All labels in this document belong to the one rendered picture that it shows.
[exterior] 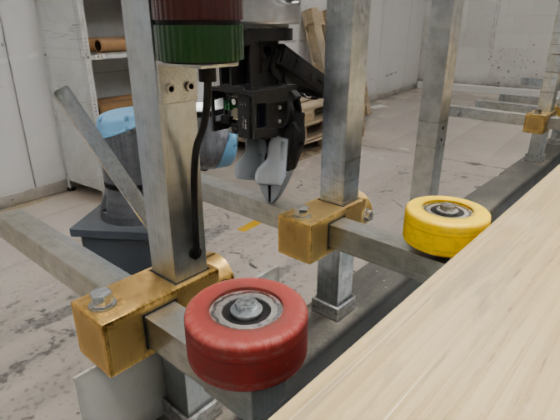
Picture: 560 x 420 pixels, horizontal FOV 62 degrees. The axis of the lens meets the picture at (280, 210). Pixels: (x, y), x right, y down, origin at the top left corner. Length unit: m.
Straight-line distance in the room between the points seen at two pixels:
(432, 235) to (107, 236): 0.91
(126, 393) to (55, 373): 1.30
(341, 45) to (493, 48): 7.62
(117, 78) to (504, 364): 3.44
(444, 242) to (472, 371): 0.19
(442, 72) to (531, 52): 7.28
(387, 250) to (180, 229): 0.23
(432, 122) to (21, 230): 0.59
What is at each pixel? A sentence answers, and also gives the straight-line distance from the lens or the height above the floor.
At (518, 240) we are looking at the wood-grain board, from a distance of 0.46.
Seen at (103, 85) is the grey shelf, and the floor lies 0.66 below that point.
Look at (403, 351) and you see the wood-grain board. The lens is 0.29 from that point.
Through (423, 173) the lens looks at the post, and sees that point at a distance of 0.81.
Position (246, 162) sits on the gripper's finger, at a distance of 0.59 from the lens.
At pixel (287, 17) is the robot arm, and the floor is 1.08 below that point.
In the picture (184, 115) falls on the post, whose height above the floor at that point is 1.01.
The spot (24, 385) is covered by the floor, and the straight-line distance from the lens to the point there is 1.79.
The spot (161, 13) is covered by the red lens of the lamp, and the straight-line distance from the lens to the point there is 0.32.
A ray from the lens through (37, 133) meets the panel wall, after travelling 3.34.
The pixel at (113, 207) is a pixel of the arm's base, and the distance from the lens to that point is 1.24.
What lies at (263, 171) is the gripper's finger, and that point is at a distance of 0.56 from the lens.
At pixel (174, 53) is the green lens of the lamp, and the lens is 0.32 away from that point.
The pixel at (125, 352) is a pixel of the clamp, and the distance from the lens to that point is 0.40.
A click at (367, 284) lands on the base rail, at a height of 0.70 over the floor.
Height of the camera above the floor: 1.08
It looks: 22 degrees down
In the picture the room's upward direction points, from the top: straight up
